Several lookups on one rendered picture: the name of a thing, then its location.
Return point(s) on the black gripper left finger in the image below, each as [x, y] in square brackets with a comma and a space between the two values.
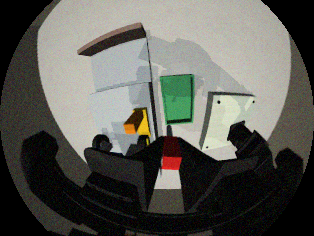
[141, 169]

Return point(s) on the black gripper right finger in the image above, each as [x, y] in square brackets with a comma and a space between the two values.
[199, 173]

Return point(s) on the red-headed metal pin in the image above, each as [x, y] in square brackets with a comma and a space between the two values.
[172, 151]

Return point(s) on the green tray floor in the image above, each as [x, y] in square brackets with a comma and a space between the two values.
[177, 97]

